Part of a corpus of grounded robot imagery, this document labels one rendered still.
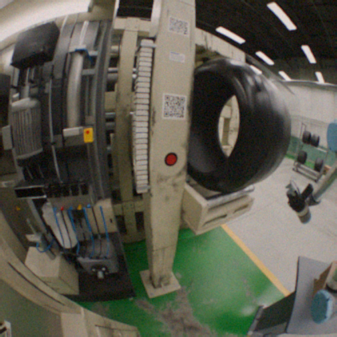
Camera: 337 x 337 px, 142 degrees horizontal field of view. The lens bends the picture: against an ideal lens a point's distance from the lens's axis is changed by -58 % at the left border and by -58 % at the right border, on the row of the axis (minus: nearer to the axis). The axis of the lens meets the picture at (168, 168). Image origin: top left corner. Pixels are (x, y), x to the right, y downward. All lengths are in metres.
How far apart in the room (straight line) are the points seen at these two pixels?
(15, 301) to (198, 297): 1.18
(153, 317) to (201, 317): 0.35
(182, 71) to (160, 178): 0.34
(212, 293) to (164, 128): 1.24
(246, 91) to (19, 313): 0.61
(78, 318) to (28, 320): 0.11
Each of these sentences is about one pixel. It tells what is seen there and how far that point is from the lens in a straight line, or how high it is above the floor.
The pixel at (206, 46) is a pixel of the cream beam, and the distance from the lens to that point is 0.92.
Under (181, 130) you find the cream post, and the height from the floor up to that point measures 1.15.
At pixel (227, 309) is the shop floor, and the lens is 1.30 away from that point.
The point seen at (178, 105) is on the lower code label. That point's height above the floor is 1.23.
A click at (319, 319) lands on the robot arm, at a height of 0.77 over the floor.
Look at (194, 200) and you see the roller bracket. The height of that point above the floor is 0.94.
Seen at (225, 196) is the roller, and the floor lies 0.92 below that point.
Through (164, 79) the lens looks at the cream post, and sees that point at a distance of 0.40.
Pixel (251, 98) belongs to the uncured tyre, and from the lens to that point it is 0.40.
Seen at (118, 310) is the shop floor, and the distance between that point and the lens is 1.23.
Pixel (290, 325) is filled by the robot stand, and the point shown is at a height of 0.60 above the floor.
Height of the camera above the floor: 1.19
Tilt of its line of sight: 21 degrees down
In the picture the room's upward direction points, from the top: 3 degrees clockwise
